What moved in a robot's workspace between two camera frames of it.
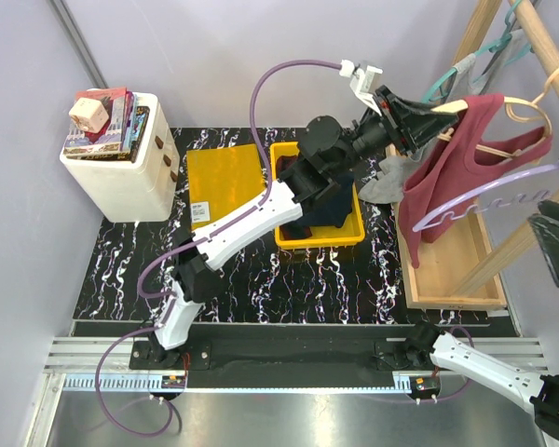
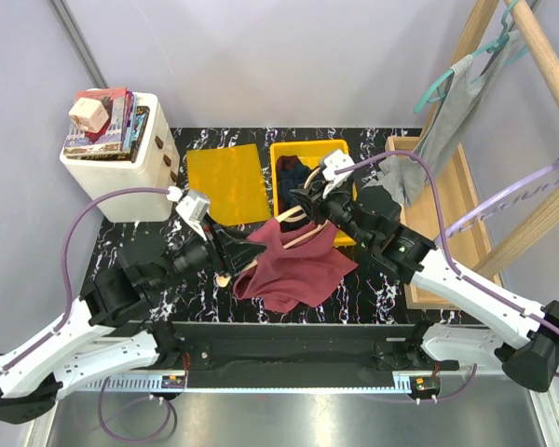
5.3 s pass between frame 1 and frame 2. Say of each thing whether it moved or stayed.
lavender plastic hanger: moved
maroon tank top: moved
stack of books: stayed
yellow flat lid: stayed
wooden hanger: moved
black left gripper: moved
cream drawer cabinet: stayed
